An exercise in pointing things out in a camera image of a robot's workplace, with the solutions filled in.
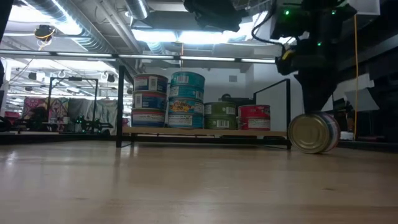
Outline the wooden shelf with black frame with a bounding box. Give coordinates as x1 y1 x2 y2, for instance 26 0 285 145
115 64 292 151

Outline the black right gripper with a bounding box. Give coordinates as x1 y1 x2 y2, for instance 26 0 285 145
275 39 340 114

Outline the long ceiling light bar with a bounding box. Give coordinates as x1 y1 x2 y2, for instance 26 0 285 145
0 49 277 65

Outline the grey hanging cloth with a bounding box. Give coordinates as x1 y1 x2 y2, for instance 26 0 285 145
67 98 119 135

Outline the grey angled panel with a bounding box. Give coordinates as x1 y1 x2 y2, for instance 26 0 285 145
343 88 381 112

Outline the black metal rig frame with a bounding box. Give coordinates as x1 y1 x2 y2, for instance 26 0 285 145
0 132 398 153

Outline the colourful patterned cloth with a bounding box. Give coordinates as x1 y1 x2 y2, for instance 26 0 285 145
22 96 70 118

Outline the narrow silver ventilation duct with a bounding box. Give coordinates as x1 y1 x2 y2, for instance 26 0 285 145
124 0 150 21

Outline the bright ceiling light panel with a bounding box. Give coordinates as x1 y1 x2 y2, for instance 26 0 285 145
130 28 259 45

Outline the person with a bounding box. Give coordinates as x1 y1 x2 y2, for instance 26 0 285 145
30 107 47 131

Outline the wide ribbed ventilation duct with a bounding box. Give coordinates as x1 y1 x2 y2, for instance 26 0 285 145
26 0 118 54

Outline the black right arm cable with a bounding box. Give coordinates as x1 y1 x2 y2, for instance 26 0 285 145
250 2 285 47

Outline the black ceiling cable reel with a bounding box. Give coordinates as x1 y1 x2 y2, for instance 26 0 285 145
33 24 57 50

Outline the black background frame stand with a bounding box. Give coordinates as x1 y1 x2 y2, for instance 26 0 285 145
46 77 100 134

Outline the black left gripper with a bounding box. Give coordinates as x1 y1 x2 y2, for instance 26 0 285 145
183 0 250 32

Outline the black background machine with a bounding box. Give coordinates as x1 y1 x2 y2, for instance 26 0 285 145
219 93 259 108

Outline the white standing panel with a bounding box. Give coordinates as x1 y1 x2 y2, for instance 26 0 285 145
0 57 10 114

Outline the white ceiling box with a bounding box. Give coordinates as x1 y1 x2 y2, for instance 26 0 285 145
354 0 381 16

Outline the red albacore tuna can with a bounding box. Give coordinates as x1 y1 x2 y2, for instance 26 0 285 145
237 117 271 131
238 105 271 119

